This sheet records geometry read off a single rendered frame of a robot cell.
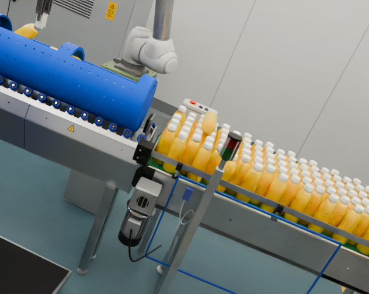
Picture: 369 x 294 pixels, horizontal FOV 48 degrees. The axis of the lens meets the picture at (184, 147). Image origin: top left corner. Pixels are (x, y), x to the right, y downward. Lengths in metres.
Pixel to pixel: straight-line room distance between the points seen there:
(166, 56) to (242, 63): 2.39
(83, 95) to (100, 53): 1.78
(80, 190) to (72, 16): 1.58
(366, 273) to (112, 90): 1.47
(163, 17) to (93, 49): 1.48
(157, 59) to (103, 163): 0.70
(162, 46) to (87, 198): 1.20
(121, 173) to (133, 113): 0.35
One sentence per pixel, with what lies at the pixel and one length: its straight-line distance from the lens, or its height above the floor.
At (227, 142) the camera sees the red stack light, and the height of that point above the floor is 1.23.
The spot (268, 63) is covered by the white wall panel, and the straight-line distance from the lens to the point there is 4.73.
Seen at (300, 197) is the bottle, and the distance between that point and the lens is 2.00.
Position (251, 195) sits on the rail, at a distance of 1.97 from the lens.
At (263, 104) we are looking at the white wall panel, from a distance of 4.83.
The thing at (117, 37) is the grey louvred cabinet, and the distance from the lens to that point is 3.69.
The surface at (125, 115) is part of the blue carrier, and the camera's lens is 1.98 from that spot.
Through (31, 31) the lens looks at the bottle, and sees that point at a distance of 2.25.
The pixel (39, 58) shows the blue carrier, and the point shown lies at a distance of 2.08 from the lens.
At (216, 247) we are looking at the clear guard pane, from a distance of 2.06.
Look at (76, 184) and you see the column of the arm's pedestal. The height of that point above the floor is 0.17.
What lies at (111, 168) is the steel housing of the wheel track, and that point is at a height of 0.75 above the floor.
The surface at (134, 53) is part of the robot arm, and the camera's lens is 2.60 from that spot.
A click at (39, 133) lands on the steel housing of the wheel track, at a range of 2.21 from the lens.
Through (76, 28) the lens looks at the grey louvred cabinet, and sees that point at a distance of 3.84.
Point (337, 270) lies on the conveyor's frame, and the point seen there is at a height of 0.78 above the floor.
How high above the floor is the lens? 1.84
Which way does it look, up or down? 24 degrees down
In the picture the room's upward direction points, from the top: 23 degrees clockwise
